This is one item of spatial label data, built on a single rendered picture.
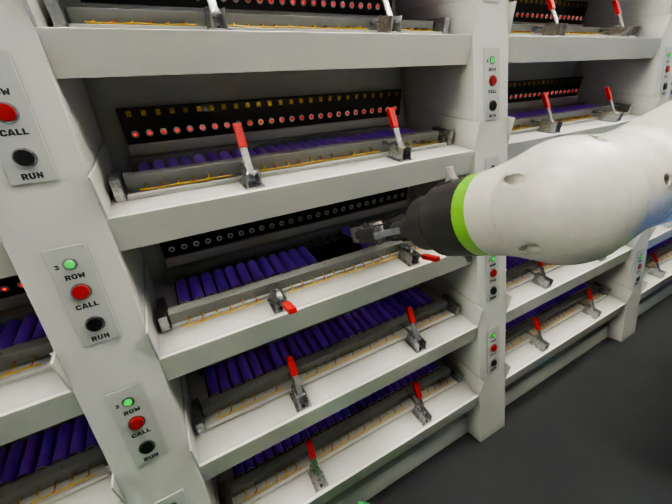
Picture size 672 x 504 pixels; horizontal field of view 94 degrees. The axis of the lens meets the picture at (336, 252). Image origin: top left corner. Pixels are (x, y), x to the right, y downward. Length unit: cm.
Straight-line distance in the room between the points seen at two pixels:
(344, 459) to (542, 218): 63
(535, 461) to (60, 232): 102
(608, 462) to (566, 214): 85
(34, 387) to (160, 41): 44
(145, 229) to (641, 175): 48
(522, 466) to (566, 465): 10
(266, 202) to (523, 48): 60
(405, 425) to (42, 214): 74
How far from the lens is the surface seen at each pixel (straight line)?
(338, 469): 78
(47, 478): 69
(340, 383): 65
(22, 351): 59
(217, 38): 48
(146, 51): 47
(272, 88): 69
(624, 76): 133
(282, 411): 63
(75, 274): 47
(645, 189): 32
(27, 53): 48
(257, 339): 52
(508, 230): 31
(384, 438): 81
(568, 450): 107
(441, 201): 37
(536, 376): 120
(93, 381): 52
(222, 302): 53
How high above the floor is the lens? 76
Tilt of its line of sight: 17 degrees down
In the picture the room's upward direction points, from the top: 9 degrees counter-clockwise
